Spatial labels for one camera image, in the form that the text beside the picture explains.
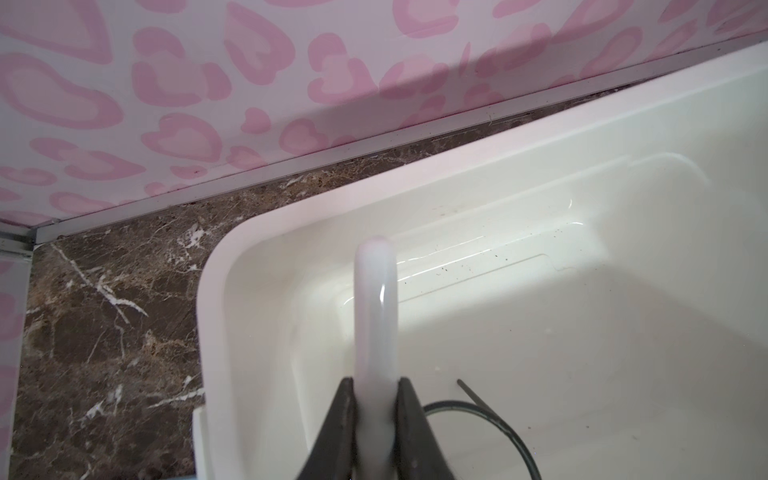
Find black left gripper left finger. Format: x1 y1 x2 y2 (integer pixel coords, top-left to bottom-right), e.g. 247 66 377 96
296 377 357 480

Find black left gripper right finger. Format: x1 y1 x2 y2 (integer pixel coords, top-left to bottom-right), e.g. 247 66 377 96
394 377 454 480

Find black wire ring stand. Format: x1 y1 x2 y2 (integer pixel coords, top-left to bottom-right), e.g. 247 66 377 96
424 379 542 479

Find white ceramic pestle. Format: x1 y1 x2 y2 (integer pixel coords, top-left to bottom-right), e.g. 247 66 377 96
353 237 399 479

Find white plastic storage box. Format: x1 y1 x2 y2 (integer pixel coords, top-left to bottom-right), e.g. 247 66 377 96
195 44 767 479

